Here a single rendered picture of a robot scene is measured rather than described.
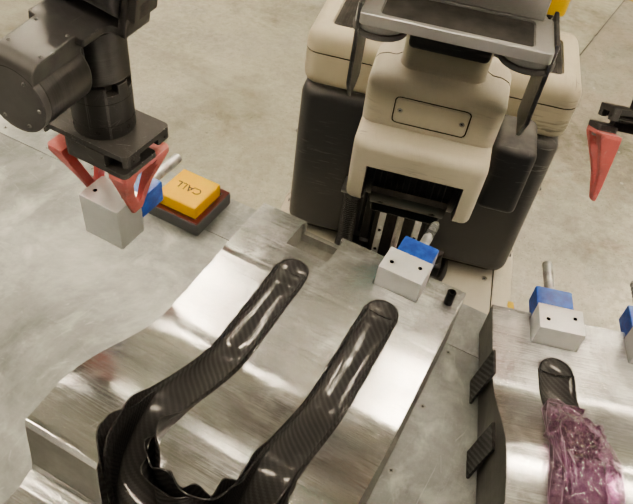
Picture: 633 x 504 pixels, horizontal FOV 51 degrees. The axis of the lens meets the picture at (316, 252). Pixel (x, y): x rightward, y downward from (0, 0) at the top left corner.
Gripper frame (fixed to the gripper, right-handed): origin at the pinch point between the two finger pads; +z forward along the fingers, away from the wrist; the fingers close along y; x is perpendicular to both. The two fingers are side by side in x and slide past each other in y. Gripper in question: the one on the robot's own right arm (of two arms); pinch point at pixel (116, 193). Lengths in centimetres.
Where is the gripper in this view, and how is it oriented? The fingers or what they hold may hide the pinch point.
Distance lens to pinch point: 72.8
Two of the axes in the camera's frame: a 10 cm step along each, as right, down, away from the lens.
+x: 4.8, -6.1, 6.4
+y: 8.7, 4.1, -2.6
